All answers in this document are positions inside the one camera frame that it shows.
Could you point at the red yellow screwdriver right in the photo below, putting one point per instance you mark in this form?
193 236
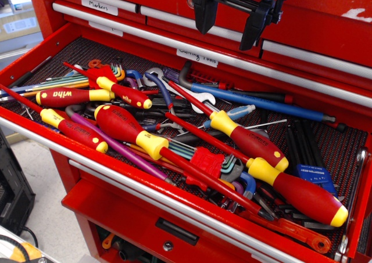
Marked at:
308 198

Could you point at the small red yellow screwdriver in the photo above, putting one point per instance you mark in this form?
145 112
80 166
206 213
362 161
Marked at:
105 79

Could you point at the white Cutting Tools label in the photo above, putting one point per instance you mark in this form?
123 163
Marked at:
197 58

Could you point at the blue hex key holder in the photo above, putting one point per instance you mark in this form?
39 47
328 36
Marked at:
317 175

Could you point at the red yellow screwdriver left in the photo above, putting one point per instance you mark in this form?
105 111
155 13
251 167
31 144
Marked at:
78 132

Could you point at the large red yellow screwdriver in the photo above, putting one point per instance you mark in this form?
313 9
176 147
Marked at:
118 123

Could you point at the black box on floor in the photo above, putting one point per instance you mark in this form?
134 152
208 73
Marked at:
17 197

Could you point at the white Markers label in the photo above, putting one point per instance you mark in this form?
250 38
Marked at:
100 6

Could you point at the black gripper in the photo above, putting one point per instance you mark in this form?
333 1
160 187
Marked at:
261 13

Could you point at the purple hex key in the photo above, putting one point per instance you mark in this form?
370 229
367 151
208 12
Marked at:
119 147

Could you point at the red yellow screwdriver upper middle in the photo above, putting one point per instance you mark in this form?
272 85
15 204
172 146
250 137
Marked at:
250 143

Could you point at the silver wrench at right edge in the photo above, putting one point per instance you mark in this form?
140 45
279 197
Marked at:
362 157

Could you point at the orange plastic tool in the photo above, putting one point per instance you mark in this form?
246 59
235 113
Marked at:
316 241

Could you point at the colourful hex key set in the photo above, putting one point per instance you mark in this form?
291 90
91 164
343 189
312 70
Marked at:
70 81

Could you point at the silver open-end wrench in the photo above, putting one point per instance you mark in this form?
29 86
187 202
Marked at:
200 97

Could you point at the blue handled pliers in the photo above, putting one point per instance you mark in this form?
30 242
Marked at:
168 102

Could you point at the red tool chest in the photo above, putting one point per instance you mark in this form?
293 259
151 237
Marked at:
319 52

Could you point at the red yellow Wiha screwdriver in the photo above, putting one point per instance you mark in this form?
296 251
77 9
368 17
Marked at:
62 97

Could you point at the red hex key holder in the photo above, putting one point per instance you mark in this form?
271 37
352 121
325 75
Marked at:
208 162

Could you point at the long blue hex key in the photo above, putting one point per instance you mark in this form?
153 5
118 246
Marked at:
251 100

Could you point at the light blue small screwdriver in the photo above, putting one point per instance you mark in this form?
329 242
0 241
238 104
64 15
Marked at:
240 112

